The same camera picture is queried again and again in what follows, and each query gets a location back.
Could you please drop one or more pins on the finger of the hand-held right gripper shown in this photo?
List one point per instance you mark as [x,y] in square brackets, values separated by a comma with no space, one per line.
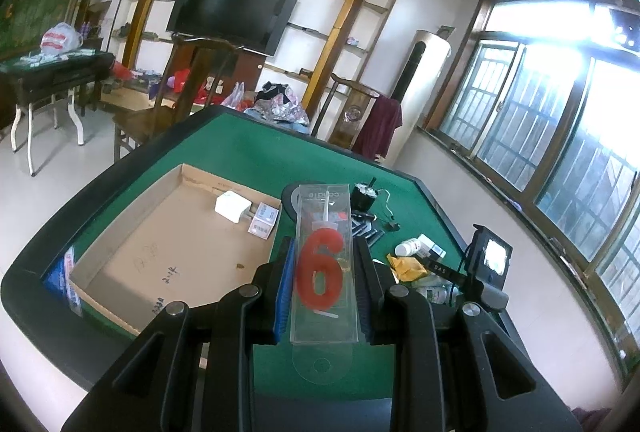
[445,270]

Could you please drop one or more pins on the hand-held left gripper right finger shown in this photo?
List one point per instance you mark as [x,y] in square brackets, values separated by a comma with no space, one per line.
[363,284]

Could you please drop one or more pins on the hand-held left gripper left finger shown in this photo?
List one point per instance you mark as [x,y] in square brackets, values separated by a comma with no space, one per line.
[283,292]

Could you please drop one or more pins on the clear box with red candle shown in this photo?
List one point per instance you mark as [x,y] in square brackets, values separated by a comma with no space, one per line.
[320,269]

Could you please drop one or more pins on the white plastic bottle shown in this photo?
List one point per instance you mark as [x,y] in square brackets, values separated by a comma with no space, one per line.
[407,247]

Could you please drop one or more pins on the black cylindrical motor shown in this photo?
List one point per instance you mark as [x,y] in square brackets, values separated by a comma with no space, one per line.
[364,197]

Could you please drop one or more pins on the shallow cardboard box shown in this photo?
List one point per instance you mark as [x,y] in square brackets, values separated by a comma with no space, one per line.
[165,242]

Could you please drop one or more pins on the white box with blue stripe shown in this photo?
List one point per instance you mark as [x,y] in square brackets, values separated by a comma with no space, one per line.
[431,245]

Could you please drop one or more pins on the yellow paper packet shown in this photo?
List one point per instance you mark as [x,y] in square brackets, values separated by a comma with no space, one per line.
[407,266]

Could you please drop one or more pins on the small white card box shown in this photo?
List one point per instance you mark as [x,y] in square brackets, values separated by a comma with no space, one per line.
[261,222]

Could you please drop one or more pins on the round grey table centre panel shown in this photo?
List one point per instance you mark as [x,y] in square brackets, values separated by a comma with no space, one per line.
[290,199]

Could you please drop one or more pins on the white charger plug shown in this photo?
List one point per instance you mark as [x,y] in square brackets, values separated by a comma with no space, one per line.
[231,205]

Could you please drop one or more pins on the green felt mahjong table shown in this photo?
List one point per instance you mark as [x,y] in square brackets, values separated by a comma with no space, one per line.
[280,156]

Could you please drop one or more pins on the brown framed window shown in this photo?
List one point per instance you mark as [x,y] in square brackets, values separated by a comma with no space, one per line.
[550,126]

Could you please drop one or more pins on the maroon garment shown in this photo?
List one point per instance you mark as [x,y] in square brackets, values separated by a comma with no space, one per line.
[380,124]

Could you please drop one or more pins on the wooden chair with carved back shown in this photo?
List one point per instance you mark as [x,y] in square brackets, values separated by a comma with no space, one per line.
[350,109]

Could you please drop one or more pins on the pile of clothes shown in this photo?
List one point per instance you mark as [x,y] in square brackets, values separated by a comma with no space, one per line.
[280,104]

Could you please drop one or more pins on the white standing air conditioner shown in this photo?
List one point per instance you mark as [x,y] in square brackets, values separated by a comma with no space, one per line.
[422,76]

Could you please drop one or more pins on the pink plastic bag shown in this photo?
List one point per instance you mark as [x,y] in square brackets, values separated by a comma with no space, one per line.
[235,97]

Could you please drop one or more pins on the dark wooden chair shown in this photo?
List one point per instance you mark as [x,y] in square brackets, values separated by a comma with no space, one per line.
[165,111]

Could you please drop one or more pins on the blue printed packet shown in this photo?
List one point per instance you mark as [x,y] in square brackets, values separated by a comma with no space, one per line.
[62,279]

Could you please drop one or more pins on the black flat screen television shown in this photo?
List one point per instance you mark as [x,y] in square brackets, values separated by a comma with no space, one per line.
[230,11]

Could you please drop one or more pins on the folding table with white legs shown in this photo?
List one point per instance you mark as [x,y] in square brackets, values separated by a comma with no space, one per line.
[55,71]

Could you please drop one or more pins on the white and red plastic bag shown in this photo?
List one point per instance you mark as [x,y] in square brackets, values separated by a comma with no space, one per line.
[60,39]

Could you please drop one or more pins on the wooden wall shelf unit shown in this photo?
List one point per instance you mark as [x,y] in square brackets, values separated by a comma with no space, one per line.
[345,11]

